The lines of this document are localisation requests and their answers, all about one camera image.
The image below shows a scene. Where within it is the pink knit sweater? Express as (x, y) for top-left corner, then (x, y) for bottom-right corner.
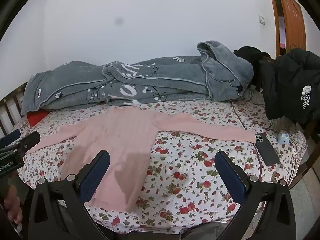
(26, 106), (256, 213)

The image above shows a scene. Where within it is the wooden slatted headboard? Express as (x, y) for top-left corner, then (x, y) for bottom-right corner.
(0, 81), (29, 138)

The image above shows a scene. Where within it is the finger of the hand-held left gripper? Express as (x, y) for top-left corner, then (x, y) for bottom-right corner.
(0, 129), (21, 148)
(14, 131), (41, 156)

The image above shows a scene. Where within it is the black puffer jacket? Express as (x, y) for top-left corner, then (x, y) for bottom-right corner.
(259, 48), (320, 128)

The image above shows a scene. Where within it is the black smartphone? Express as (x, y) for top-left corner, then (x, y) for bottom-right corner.
(254, 132), (279, 167)

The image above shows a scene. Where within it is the person's left hand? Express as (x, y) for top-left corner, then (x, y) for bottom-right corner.
(4, 184), (23, 227)

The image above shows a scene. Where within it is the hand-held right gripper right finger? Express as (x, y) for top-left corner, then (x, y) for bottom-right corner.
(214, 151), (298, 240)

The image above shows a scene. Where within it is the dark clothing pile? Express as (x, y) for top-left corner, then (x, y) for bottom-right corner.
(234, 46), (272, 85)

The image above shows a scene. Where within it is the small white blue toy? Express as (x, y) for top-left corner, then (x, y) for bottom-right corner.
(277, 130), (290, 145)

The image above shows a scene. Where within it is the floral bed sheet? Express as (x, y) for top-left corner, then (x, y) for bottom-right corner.
(12, 90), (308, 235)

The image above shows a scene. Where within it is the red pillow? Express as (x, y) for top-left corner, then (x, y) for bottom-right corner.
(26, 110), (49, 127)

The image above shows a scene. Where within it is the wooden door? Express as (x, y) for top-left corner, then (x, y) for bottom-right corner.
(266, 0), (307, 58)

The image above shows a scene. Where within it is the grey floral blanket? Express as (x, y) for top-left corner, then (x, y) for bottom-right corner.
(20, 40), (254, 117)

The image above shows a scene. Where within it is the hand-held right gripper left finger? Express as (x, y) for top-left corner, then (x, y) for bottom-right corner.
(28, 150), (118, 240)

